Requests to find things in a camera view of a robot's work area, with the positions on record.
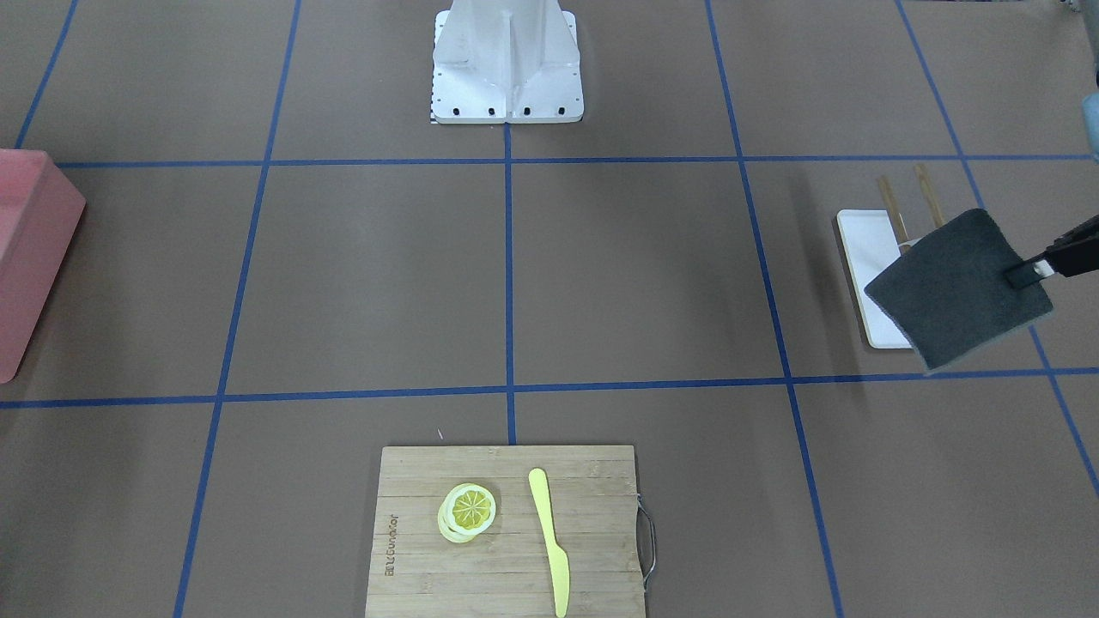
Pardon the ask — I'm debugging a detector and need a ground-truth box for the dark grey cloth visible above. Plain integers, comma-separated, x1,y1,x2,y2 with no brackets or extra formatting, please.
865,209,1056,374

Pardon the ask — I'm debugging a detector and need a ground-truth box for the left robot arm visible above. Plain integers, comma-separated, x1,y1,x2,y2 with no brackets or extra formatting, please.
1004,1,1098,289

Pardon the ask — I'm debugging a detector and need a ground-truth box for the white rectangular tray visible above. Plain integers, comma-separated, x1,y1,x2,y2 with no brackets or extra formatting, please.
836,209,911,349

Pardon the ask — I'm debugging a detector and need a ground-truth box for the wooden cutting board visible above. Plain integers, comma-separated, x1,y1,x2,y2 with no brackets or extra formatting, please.
364,445,647,617

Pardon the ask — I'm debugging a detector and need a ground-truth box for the yellow plastic knife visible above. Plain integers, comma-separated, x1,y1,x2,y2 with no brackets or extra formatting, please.
528,467,571,617

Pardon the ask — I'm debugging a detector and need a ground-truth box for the yellow lemon slice toy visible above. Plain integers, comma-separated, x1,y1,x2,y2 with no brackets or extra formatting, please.
437,482,497,544

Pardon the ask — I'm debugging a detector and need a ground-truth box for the pink plastic bin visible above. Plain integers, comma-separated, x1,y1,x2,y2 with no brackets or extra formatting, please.
1,148,87,383

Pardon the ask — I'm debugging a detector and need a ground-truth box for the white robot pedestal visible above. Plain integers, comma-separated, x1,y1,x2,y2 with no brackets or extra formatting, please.
429,1,585,124

